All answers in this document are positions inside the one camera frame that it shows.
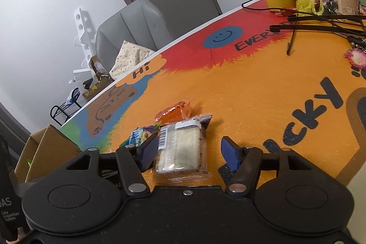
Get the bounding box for black wire stand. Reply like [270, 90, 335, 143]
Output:
[270, 11, 366, 56]

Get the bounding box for black wire stool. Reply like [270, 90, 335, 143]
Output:
[51, 88, 82, 127]

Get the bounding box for white perforated rack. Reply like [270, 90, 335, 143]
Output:
[69, 9, 98, 81]

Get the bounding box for printed cat table mat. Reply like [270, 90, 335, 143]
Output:
[61, 0, 366, 187]

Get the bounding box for clear sandwich packet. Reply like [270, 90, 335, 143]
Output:
[153, 114, 213, 183]

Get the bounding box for red shiny wrapper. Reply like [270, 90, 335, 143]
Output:
[274, 8, 296, 17]

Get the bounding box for grey chair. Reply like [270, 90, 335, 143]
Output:
[96, 0, 175, 76]

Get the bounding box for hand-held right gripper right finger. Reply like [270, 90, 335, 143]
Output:
[221, 135, 313, 195]

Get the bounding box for blue-green small snack packet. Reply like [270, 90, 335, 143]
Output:
[120, 125, 161, 149]

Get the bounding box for cardboard box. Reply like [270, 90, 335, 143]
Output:
[14, 124, 82, 183]

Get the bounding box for orange small snack packet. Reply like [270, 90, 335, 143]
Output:
[154, 101, 191, 124]

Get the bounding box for dotted cream cloth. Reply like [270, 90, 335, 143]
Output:
[109, 40, 156, 81]

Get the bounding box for brown paper box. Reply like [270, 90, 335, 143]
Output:
[83, 55, 115, 99]

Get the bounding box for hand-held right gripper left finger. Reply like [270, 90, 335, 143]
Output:
[65, 133, 160, 195]

